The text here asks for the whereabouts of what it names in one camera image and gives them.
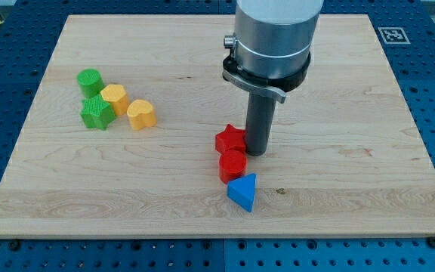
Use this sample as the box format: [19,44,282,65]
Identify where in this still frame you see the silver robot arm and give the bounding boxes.
[223,0,324,104]

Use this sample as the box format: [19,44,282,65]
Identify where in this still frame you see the red star block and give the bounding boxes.
[215,124,246,153]

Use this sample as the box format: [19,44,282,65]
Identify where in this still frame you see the red cylinder block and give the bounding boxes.
[219,150,247,184]

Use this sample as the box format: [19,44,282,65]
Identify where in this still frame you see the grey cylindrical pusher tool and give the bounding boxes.
[245,94,276,156]

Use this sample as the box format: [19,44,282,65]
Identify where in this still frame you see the blue triangle block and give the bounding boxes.
[227,173,257,212]

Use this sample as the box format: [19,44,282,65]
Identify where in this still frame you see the yellow heart block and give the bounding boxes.
[127,99,157,131]

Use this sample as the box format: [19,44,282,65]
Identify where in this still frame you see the wooden board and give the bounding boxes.
[0,15,435,240]

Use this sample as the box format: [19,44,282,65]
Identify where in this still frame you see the yellow hexagon block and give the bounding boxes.
[100,84,130,116]

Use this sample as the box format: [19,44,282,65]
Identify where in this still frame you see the green star block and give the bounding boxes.
[80,94,116,130]

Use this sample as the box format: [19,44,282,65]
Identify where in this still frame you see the green cylinder block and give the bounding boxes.
[76,68,104,98]

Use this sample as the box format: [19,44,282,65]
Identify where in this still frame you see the white fiducial marker tag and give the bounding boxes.
[378,26,410,45]

